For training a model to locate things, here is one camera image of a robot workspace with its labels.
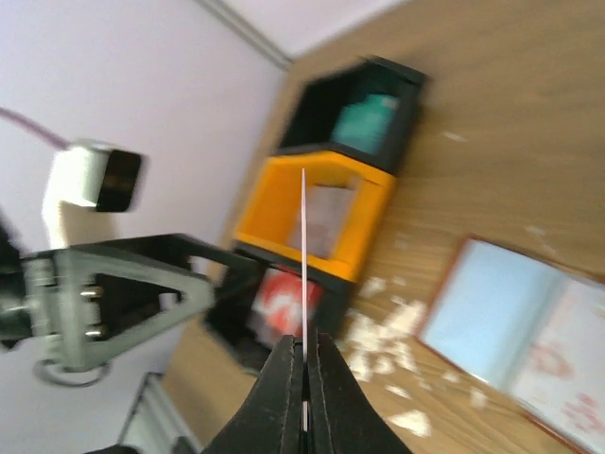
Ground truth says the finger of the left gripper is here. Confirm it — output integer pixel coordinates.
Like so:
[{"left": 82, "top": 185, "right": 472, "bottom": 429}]
[{"left": 1, "top": 234, "right": 246, "bottom": 372}]

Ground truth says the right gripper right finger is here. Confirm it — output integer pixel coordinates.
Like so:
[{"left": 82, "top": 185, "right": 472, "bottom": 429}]
[{"left": 307, "top": 331, "right": 410, "bottom": 454}]

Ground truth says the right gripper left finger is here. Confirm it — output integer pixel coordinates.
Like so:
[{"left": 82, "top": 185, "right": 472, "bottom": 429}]
[{"left": 204, "top": 336, "right": 305, "bottom": 454}]

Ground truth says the red circles card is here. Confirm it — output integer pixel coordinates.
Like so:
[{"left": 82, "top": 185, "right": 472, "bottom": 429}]
[{"left": 301, "top": 168, "right": 309, "bottom": 433}]

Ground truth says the red cards stack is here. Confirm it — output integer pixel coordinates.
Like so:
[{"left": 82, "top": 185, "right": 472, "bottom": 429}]
[{"left": 248, "top": 269, "right": 302, "bottom": 346}]

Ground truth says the black bin with red cards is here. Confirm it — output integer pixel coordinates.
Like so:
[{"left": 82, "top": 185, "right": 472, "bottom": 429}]
[{"left": 203, "top": 242, "right": 354, "bottom": 375}]

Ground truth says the orange bin with white cards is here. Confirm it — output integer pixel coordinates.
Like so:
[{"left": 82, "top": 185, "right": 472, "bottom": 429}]
[{"left": 234, "top": 151, "right": 395, "bottom": 282}]

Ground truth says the black bin with teal cards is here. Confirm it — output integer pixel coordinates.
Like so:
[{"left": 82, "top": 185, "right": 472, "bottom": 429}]
[{"left": 276, "top": 56, "right": 428, "bottom": 174}]

